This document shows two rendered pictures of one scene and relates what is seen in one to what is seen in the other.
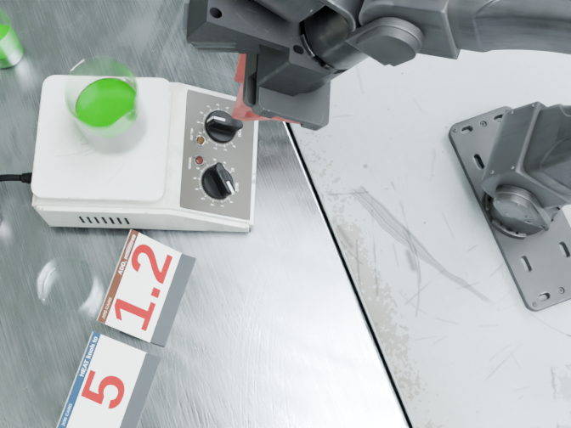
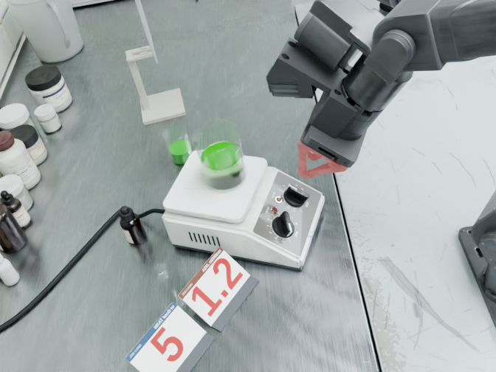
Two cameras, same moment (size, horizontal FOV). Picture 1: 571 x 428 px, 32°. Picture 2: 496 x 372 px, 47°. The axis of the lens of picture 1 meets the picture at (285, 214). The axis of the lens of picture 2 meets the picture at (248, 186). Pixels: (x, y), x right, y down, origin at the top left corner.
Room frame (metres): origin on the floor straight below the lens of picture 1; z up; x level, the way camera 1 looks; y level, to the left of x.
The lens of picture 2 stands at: (-0.18, -0.11, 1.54)
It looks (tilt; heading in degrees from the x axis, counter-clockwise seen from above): 45 degrees down; 24
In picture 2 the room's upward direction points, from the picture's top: 12 degrees counter-clockwise
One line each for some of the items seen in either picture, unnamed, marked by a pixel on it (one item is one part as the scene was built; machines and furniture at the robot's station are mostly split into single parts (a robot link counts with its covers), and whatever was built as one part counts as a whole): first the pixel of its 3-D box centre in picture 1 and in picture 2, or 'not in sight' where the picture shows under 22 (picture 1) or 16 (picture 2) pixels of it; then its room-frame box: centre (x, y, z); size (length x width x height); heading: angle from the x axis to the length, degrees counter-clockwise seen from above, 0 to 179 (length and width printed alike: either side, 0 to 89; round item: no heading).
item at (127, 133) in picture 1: (109, 113); (221, 159); (0.33, 0.15, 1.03); 0.07 x 0.06 x 0.08; 178
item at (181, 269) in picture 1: (147, 288); (219, 288); (0.20, 0.13, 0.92); 0.09 x 0.06 x 0.04; 162
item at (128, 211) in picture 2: not in sight; (130, 223); (0.28, 0.29, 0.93); 0.03 x 0.03 x 0.07
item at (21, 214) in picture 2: not in sight; (12, 207); (0.27, 0.50, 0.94); 0.03 x 0.03 x 0.07
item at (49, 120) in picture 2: not in sight; (48, 118); (0.50, 0.57, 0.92); 0.04 x 0.04 x 0.04
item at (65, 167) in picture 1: (103, 137); (216, 184); (0.33, 0.16, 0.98); 0.12 x 0.12 x 0.01; 87
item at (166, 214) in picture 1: (138, 155); (238, 207); (0.33, 0.14, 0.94); 0.22 x 0.13 x 0.08; 87
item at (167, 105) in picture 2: not in sight; (153, 80); (0.58, 0.37, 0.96); 0.08 x 0.08 x 0.13; 29
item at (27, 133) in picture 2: not in sight; (26, 146); (0.42, 0.57, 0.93); 0.05 x 0.05 x 0.06
